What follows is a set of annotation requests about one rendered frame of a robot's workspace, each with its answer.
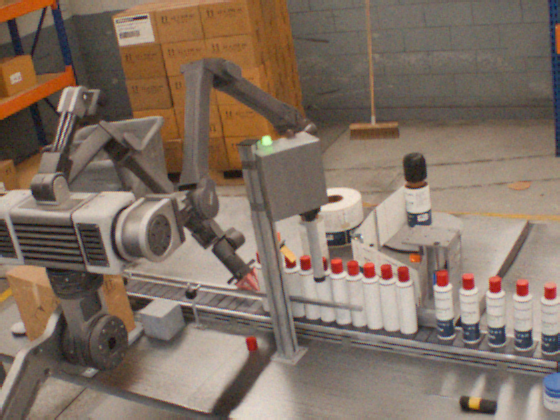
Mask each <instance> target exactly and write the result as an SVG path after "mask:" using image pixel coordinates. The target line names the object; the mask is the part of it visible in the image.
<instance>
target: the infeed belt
mask: <svg viewBox="0 0 560 420"><path fill-rule="evenodd" d="M128 283H129V284H128V285H127V286H126V290H127V292H129V293H135V294H140V295H146V296H152V297H157V298H163V299H169V300H175V301H181V302H187V303H191V299H187V298H186V295H185V290H186V289H188V287H182V286H174V285H169V284H163V283H156V282H149V281H144V280H137V279H131V278H129V280H128ZM194 301H195V305H198V306H204V307H210V308H216V309H222V310H227V311H233V312H239V313H245V314H252V315H258V316H263V317H269V318H271V313H267V312H265V311H264V306H263V301H262V300H258V299H251V298H245V297H237V296H232V295H226V294H220V293H213V292H207V291H200V290H198V291H197V297H196V298H195V299H194ZM293 322H299V323H304V324H310V325H316V326H322V327H328V328H334V329H339V330H345V331H351V332H353V331H357V332H363V333H369V334H374V335H380V336H386V337H392V338H398V339H404V340H409V341H421V342H426V343H432V344H438V345H444V346H449V347H454V348H456V347H460V348H466V349H472V350H477V351H482V352H493V353H499V354H505V355H510V356H515V357H516V356H520V357H526V358H531V359H537V360H547V361H552V362H557V363H560V352H559V353H558V354H557V355H554V356H548V355H547V356H544V355H543V354H542V352H541V340H537V341H536V340H533V349H532V350H530V351H527V352H521V353H520V352H518V351H516V350H515V349H514V337H513V336H506V337H507V344H506V345H505V346H504V347H501V348H491V347H490V346H489V345H488V333H483V332H481V335H480V338H481V339H480V341H479V342H478V343H476V344H466V343H464V342H463V341H462V331H461V330H459V329H455V330H456V337H455V338H454V339H453V340H450V341H442V340H440V339H438V337H437V328H436V327H432V326H430V327H426V326H420V325H418V332H417V333H416V334H414V335H403V334H402V333H401V332H400V330H399V331H397V332H387V331H385V330H384V327H383V328H382V329H380V330H370V329H369V328H368V327H367V325H366V326H364V327H357V328H354V327H353V326H352V324H349V325H346V326H340V325H337V324H336V321H334V322H332V323H324V322H322V320H321V319H319V320H316V321H309V320H307V319H306V316H305V317H303V318H299V319H297V318H293ZM538 341H539V342H538Z"/></svg>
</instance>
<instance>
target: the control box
mask: <svg viewBox="0 0 560 420"><path fill-rule="evenodd" d="M295 135H296V138H294V139H291V140H288V139H286V137H285V138H282V139H279V140H275V141H272V144H273V145H271V146H268V147H264V146H263V144H262V148H261V149H260V150H255V151H257V152H255V154H254V155H255V161H256V167H258V168H257V171H259V176H260V182H261V187H262V192H263V199H264V205H265V211H266V215H267V218H268V219H269V220H271V221H272V222H273V223H275V222H278V221H281V220H284V219H287V218H290V217H293V216H296V215H299V214H302V213H305V212H308V211H311V210H313V209H316V208H320V207H323V206H326V205H329V198H328V191H327V184H326V177H325V171H324V164H323V159H322V158H321V151H320V144H319V140H318V139H317V138H315V137H313V136H311V135H309V134H307V133H305V132H302V133H299V134H295Z"/></svg>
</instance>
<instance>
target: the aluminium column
mask: <svg viewBox="0 0 560 420"><path fill-rule="evenodd" d="M237 147H238V153H239V158H240V160H242V161H255V155H254V154H255V152H257V151H255V150H260V149H261V148H262V145H261V141H260V139H245V140H243V141H242V142H240V143H238V144H237ZM242 173H243V178H244V183H245V188H246V194H247V200H248V202H249V203H258V204H260V203H261V204H262V203H264V199H263V192H262V187H261V182H260V176H259V171H257V169H256V170H243V169H242ZM250 215H251V220H252V225H253V230H254V236H255V241H256V246H257V251H259V256H260V262H261V267H262V272H263V277H264V283H265V288H266V293H267V298H268V303H269V308H270V313H271V318H272V324H273V329H274V334H275V339H276V344H277V349H278V354H279V357H282V358H287V359H292V358H293V357H294V356H295V355H296V354H297V353H298V352H299V350H298V345H297V339H296V334H295V328H294V323H293V317H292V312H291V306H290V301H289V295H288V290H287V284H286V279H285V273H284V268H283V262H282V256H281V250H280V245H279V240H278V234H277V229H276V223H273V222H272V221H271V220H269V219H268V218H267V215H266V211H265V212H254V211H250Z"/></svg>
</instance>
